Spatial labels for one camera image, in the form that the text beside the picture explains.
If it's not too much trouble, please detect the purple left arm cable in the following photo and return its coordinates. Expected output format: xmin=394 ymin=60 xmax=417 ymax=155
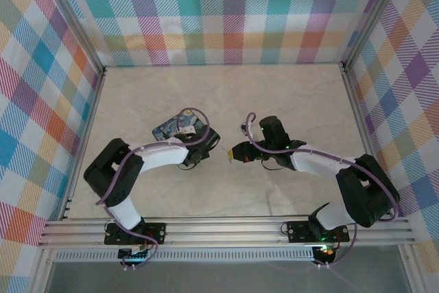
xmin=95 ymin=107 xmax=211 ymax=270

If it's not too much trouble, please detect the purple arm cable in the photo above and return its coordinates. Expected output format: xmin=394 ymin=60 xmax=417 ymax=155
xmin=95 ymin=107 xmax=211 ymax=270
xmin=246 ymin=111 xmax=401 ymax=268

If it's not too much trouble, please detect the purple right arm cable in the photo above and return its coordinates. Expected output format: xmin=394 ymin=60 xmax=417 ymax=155
xmin=246 ymin=111 xmax=401 ymax=268

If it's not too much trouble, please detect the aluminium mounting rail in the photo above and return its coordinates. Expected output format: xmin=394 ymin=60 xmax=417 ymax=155
xmin=37 ymin=216 xmax=416 ymax=249

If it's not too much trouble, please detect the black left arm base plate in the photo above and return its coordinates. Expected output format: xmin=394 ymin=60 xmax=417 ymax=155
xmin=104 ymin=222 xmax=167 ymax=246

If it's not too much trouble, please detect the aluminium table side rail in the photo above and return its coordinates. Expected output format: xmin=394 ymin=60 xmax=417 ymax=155
xmin=340 ymin=62 xmax=395 ymax=218
xmin=58 ymin=66 xmax=108 ymax=222

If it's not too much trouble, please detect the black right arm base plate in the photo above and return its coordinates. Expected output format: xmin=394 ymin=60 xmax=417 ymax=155
xmin=286 ymin=220 xmax=351 ymax=243

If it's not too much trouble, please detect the grey slotted cable duct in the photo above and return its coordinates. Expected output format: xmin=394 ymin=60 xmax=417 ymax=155
xmin=54 ymin=250 xmax=315 ymax=263

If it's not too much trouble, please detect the aluminium frame post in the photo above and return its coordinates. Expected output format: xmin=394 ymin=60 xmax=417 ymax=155
xmin=36 ymin=0 xmax=108 ymax=75
xmin=342 ymin=0 xmax=410 ymax=71

